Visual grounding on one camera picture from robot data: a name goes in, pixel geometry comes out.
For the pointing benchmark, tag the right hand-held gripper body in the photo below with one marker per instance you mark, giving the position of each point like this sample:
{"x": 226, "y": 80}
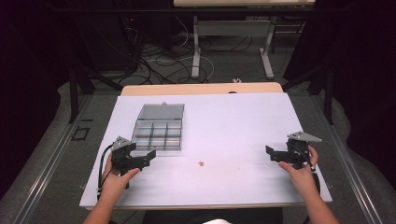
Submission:
{"x": 297, "y": 151}

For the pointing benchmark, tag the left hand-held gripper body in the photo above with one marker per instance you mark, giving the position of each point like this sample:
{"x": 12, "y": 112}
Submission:
{"x": 122, "y": 153}

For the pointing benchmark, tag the person's right hand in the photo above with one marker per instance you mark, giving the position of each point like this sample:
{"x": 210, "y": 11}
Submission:
{"x": 301, "y": 179}

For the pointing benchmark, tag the person's left hand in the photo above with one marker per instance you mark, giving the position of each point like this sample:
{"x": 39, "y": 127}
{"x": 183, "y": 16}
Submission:
{"x": 114, "y": 185}

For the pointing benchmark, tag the clear plastic compartment box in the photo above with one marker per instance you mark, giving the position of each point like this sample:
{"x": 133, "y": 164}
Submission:
{"x": 158, "y": 130}

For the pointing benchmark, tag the white table sheet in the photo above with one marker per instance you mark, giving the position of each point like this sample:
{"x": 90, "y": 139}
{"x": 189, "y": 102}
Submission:
{"x": 233, "y": 130}

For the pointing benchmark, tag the person's dark clothing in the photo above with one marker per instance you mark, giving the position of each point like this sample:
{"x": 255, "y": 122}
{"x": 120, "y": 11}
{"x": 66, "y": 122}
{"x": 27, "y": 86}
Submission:
{"x": 174, "y": 216}

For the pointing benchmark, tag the black metal stand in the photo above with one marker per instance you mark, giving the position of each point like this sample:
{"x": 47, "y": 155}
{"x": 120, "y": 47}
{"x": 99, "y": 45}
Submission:
{"x": 327, "y": 93}
{"x": 74, "y": 93}

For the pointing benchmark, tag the white floor plug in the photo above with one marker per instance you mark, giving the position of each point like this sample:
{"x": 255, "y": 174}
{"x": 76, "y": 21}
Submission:
{"x": 237, "y": 80}

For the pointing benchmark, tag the wooden table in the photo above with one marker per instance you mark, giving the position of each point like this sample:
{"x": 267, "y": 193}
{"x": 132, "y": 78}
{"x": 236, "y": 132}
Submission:
{"x": 202, "y": 88}

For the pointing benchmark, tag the black curtain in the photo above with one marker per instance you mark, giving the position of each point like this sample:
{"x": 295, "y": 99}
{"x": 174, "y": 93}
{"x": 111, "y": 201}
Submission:
{"x": 367, "y": 77}
{"x": 28, "y": 77}

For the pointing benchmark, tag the black equipment rack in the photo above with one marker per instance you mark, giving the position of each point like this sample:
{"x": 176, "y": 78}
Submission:
{"x": 106, "y": 40}

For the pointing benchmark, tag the white metal-legged desk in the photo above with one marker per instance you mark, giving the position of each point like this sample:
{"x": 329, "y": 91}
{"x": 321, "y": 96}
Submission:
{"x": 232, "y": 28}

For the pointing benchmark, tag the black horizontal bar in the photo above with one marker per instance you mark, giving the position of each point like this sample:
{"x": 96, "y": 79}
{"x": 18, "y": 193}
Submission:
{"x": 124, "y": 10}

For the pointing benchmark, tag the aluminium floor rail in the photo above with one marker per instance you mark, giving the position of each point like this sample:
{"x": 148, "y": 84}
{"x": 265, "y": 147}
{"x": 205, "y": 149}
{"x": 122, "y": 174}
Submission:
{"x": 351, "y": 174}
{"x": 46, "y": 174}

